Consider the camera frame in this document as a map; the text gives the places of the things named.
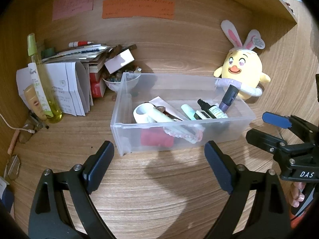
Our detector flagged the purple black spray bottle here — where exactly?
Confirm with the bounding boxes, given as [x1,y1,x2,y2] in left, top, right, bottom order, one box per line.
[219,85,239,113]

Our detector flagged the red box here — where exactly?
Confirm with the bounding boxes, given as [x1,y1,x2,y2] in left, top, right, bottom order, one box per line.
[141,127,174,148]

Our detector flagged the white cable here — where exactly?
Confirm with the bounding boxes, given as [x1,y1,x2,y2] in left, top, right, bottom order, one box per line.
[0,113,36,134]

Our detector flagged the yellow green spray bottle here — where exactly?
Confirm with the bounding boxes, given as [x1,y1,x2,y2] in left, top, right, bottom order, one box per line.
[27,33,63,123]

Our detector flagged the dark green dropper bottle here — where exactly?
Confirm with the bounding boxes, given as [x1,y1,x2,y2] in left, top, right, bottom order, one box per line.
[197,99,228,119]

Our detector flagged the red white marker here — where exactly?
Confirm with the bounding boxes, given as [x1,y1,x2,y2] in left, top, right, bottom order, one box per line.
[68,40,93,48]

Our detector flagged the bowl of beads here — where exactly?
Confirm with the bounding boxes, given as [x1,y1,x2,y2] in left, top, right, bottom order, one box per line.
[102,71,141,93]

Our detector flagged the teal frosted bottle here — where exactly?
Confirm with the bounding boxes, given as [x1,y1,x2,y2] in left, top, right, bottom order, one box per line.
[181,104,200,120]

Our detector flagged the white folded papers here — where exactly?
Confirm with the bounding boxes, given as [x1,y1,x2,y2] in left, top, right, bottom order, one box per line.
[16,61,94,117]

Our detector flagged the clear plastic bin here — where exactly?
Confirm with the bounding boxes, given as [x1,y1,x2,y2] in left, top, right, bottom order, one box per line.
[111,73,256,156]

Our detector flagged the pink braided hair tie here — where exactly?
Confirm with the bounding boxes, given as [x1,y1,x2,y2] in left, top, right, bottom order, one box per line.
[163,123,206,144]

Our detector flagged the pink sticky note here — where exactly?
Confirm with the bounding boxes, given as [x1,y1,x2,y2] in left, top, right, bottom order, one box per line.
[52,0,94,21]

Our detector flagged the face mask packet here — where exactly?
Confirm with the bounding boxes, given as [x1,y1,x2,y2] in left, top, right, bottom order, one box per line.
[24,84,47,120]

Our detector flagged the orange sticky note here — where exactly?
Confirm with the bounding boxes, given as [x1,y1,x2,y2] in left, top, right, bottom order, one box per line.
[102,0,175,20]

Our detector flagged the yellow chick plush toy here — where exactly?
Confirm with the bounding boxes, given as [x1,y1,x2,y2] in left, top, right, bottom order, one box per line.
[214,20,271,100]

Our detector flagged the white tape roll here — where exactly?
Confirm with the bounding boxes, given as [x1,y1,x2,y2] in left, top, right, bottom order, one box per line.
[133,103,156,124]

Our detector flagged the right hand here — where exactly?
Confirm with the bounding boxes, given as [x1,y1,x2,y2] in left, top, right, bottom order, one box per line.
[288,182,306,208]

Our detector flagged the stack of books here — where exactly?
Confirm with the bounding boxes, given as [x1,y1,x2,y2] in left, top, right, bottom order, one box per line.
[43,44,137,98]

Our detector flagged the white cardboard box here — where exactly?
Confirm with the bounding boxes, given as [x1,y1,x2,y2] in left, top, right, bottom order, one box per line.
[104,49,135,74]

